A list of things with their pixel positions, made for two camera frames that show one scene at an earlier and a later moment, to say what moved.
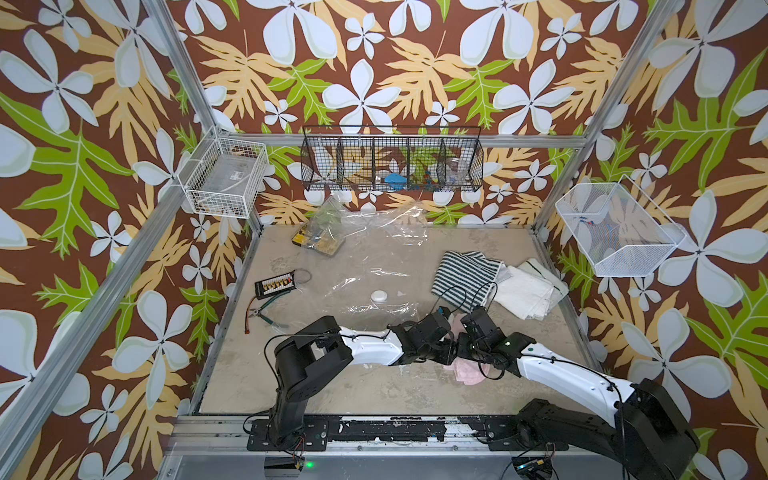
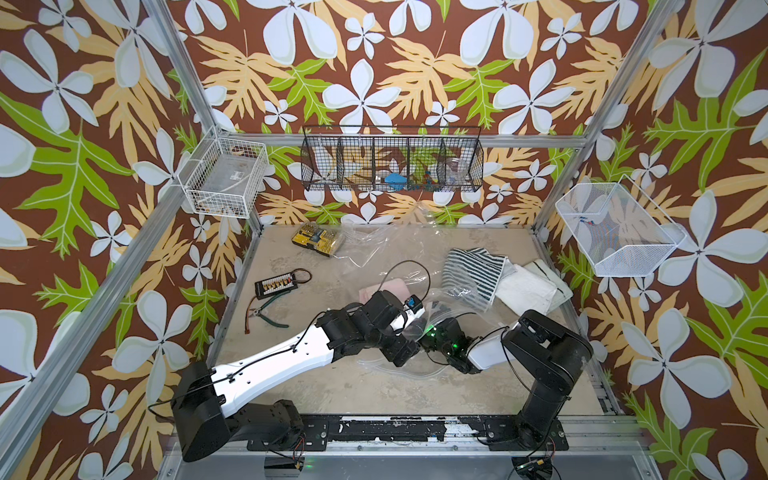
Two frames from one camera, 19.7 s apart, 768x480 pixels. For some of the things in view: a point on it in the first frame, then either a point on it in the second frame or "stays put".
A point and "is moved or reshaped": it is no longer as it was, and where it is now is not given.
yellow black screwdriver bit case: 321,239 stays put
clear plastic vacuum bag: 373,280 is moved or reshaped
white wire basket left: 224,177 stays put
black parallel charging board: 276,285 stays put
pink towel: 466,370 is moved or reshaped
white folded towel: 530,290 stays put
